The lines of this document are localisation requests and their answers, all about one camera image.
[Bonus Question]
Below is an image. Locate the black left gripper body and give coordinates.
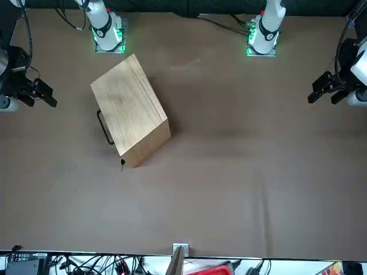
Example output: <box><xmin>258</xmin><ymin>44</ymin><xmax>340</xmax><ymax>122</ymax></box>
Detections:
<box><xmin>334</xmin><ymin>38</ymin><xmax>359</xmax><ymax>90</ymax></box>

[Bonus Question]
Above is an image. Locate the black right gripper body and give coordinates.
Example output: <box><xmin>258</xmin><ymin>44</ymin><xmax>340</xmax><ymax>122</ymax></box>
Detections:
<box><xmin>1</xmin><ymin>45</ymin><xmax>35</xmax><ymax>99</ymax></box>

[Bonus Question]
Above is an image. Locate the light wooden box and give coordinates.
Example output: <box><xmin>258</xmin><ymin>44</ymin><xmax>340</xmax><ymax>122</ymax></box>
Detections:
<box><xmin>90</xmin><ymin>53</ymin><xmax>172</xmax><ymax>169</ymax></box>

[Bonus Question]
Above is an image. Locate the black electronics box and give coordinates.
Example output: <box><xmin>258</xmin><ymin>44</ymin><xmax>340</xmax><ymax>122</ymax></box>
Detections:
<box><xmin>5</xmin><ymin>252</ymin><xmax>48</xmax><ymax>275</ymax></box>

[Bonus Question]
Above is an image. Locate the orange printed packet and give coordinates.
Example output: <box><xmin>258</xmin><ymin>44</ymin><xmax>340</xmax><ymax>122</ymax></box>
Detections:
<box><xmin>321</xmin><ymin>261</ymin><xmax>343</xmax><ymax>275</ymax></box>

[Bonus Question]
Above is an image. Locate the red plastic item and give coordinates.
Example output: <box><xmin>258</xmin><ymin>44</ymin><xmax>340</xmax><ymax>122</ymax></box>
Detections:
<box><xmin>197</xmin><ymin>265</ymin><xmax>235</xmax><ymax>275</ymax></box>

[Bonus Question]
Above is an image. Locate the black box handle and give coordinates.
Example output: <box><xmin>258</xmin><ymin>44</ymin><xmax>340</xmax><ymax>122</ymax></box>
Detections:
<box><xmin>96</xmin><ymin>109</ymin><xmax>115</xmax><ymax>146</ymax></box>

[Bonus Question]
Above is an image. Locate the silver post bracket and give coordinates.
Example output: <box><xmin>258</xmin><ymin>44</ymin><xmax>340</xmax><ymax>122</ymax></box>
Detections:
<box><xmin>173</xmin><ymin>243</ymin><xmax>190</xmax><ymax>257</ymax></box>

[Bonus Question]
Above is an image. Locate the upright post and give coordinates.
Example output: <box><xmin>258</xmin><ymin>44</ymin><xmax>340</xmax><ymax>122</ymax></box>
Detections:
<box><xmin>166</xmin><ymin>246</ymin><xmax>185</xmax><ymax>275</ymax></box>

